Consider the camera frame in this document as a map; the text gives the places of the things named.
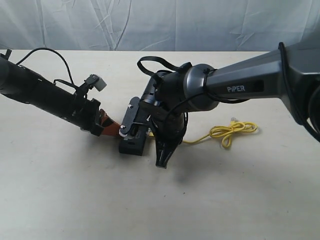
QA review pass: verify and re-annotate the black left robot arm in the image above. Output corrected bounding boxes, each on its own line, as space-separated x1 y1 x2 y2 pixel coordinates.
0 58 120 137

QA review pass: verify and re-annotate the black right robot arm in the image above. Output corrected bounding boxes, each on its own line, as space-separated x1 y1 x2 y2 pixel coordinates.
137 36 320 168

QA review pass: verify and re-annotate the black network switch box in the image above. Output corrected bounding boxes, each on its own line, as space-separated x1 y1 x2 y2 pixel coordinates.
118 127 148 156

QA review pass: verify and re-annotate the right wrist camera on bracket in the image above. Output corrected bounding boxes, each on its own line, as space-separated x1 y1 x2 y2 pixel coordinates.
118 96 150 140

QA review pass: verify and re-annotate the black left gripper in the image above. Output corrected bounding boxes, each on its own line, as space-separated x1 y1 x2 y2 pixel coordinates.
62 98 120 137

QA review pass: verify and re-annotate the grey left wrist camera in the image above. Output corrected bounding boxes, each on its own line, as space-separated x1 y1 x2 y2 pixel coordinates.
84 74 107 92

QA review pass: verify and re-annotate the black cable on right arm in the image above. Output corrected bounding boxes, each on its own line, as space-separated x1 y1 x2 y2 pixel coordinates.
136 42 320 143

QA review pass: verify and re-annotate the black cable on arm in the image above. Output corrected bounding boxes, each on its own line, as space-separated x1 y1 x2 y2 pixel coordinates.
136 42 320 143
2 47 88 116

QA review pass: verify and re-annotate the white wrinkled backdrop curtain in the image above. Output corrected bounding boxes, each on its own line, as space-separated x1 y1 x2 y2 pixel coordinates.
0 0 320 52

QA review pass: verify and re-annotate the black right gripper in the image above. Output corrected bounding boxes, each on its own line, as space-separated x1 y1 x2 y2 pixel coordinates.
150 109 186 168

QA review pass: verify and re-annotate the yellow ethernet cable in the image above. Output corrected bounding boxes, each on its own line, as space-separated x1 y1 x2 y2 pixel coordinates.
147 116 259 150

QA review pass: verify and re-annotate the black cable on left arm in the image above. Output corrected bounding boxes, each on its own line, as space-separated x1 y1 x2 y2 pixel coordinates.
2 47 88 116

